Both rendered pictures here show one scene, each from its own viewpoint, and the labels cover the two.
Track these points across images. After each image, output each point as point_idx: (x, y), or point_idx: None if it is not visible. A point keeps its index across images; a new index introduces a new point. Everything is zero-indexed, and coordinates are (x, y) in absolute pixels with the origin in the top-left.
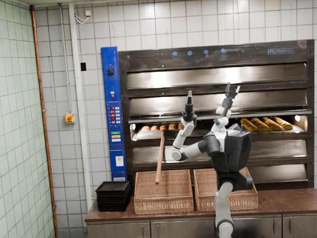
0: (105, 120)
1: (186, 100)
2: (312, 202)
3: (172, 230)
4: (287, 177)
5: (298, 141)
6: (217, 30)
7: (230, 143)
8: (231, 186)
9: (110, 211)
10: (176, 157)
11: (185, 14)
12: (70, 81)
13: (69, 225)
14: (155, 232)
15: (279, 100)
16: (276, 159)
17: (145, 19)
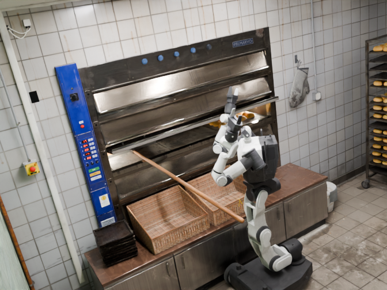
0: (77, 158)
1: (231, 119)
2: (296, 180)
3: (196, 254)
4: None
5: (265, 127)
6: (184, 27)
7: (266, 152)
8: (267, 193)
9: (121, 262)
10: (222, 183)
11: (149, 13)
12: (19, 119)
13: None
14: (180, 264)
15: (248, 92)
16: None
17: (105, 23)
